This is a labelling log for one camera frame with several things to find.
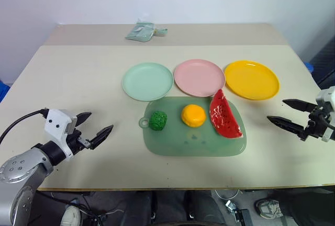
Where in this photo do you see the blue crate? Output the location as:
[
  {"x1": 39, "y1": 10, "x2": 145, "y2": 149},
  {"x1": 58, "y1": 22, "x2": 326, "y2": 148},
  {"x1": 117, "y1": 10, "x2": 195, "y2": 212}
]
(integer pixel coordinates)
[{"x1": 0, "y1": 78, "x2": 12, "y2": 104}]

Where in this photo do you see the green toy broccoli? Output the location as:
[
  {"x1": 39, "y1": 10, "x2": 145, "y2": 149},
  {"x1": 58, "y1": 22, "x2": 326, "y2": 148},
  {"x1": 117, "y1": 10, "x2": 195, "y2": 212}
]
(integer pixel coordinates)
[{"x1": 149, "y1": 110, "x2": 168, "y2": 132}]

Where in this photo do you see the black woven panel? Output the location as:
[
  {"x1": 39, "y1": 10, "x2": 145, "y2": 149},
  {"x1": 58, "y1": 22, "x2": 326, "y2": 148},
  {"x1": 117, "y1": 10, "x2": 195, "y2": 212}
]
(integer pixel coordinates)
[{"x1": 310, "y1": 34, "x2": 335, "y2": 86}]

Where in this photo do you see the red watermelon slice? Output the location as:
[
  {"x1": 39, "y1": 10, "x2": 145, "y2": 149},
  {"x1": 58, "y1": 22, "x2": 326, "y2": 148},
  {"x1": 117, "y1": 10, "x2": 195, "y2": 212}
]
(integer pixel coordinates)
[{"x1": 209, "y1": 88, "x2": 243, "y2": 139}]

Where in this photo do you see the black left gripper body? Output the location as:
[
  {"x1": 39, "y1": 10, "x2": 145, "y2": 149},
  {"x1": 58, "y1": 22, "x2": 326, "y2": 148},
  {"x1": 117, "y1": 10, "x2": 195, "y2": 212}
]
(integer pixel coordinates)
[{"x1": 66, "y1": 129, "x2": 96, "y2": 156}]

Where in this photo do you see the orange round fruit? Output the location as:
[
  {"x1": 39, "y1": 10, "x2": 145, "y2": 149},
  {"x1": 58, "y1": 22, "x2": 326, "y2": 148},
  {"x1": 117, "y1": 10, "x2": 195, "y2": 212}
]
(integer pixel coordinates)
[{"x1": 181, "y1": 104, "x2": 207, "y2": 128}]

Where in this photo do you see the teal fabric pouch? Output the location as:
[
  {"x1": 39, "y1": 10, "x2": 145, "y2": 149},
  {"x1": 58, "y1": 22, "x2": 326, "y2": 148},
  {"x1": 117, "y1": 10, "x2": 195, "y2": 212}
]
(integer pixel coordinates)
[{"x1": 125, "y1": 21, "x2": 169, "y2": 42}]

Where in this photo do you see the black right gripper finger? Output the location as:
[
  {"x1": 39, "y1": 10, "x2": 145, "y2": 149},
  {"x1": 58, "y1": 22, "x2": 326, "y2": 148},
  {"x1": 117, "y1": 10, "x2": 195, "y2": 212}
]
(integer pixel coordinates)
[
  {"x1": 266, "y1": 116, "x2": 306, "y2": 137},
  {"x1": 282, "y1": 99, "x2": 318, "y2": 112}
]

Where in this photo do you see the translucent green cutting board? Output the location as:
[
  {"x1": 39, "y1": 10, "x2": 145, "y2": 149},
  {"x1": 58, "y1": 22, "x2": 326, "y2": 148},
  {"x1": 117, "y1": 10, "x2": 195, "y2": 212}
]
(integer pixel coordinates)
[{"x1": 138, "y1": 96, "x2": 247, "y2": 157}]

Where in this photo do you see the pink plate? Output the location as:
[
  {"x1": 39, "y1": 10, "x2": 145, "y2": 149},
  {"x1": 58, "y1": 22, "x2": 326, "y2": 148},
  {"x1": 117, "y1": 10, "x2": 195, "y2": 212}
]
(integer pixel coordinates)
[{"x1": 173, "y1": 59, "x2": 227, "y2": 98}]

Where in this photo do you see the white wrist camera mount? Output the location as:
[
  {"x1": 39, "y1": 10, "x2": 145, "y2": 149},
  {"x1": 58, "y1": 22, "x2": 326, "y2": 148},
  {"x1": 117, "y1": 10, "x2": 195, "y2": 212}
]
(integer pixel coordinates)
[
  {"x1": 315, "y1": 86, "x2": 335, "y2": 143},
  {"x1": 43, "y1": 109, "x2": 79, "y2": 159}
]

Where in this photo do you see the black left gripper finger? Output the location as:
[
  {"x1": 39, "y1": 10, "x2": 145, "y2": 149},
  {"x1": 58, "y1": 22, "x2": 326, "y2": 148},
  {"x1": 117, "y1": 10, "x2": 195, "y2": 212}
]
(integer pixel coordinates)
[
  {"x1": 90, "y1": 124, "x2": 115, "y2": 150},
  {"x1": 76, "y1": 111, "x2": 93, "y2": 128}
]

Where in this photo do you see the grey white sneaker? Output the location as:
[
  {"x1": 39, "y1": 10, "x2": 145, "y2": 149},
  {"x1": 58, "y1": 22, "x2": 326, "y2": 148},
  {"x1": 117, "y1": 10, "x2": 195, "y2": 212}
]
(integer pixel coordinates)
[{"x1": 255, "y1": 199, "x2": 285, "y2": 219}]

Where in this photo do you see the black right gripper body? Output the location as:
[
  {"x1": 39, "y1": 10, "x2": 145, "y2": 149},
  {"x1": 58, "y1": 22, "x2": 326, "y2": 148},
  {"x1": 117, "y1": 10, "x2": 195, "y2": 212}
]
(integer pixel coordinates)
[{"x1": 298, "y1": 105, "x2": 332, "y2": 141}]

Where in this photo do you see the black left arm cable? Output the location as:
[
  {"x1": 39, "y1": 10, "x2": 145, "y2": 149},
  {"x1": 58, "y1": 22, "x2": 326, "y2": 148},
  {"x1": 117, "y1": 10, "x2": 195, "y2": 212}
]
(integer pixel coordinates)
[{"x1": 0, "y1": 108, "x2": 49, "y2": 143}]

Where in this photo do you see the white looped cable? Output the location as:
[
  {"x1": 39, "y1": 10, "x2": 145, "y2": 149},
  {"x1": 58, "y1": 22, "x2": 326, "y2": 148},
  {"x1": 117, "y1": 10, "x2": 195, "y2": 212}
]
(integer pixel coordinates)
[{"x1": 214, "y1": 189, "x2": 240, "y2": 200}]

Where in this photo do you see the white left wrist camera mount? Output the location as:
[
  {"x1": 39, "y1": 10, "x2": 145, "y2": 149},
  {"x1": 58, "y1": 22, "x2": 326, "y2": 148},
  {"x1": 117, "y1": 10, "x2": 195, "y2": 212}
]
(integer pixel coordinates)
[{"x1": 43, "y1": 109, "x2": 79, "y2": 159}]

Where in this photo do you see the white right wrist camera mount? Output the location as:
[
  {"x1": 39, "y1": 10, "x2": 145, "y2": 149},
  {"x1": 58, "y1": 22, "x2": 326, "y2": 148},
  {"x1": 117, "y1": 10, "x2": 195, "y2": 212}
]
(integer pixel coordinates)
[{"x1": 315, "y1": 86, "x2": 335, "y2": 143}]

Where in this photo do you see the mint green plate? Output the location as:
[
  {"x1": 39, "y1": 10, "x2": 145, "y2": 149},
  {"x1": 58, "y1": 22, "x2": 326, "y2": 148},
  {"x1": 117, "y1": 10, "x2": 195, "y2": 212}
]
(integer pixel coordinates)
[{"x1": 121, "y1": 62, "x2": 175, "y2": 102}]

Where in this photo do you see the black floor cable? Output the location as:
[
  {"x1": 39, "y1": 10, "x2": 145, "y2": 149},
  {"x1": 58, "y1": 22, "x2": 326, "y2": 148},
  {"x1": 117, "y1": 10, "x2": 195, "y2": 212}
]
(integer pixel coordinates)
[{"x1": 49, "y1": 191, "x2": 117, "y2": 226}]

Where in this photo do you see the metal clamp bracket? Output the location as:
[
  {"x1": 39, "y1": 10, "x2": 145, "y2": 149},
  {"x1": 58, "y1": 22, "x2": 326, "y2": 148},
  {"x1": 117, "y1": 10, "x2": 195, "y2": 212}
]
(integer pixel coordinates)
[{"x1": 225, "y1": 199, "x2": 252, "y2": 226}]

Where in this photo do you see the yellow plate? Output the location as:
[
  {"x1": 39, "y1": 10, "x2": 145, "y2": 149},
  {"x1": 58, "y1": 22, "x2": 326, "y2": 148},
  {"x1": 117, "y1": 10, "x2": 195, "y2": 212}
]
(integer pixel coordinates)
[{"x1": 224, "y1": 60, "x2": 281, "y2": 101}]

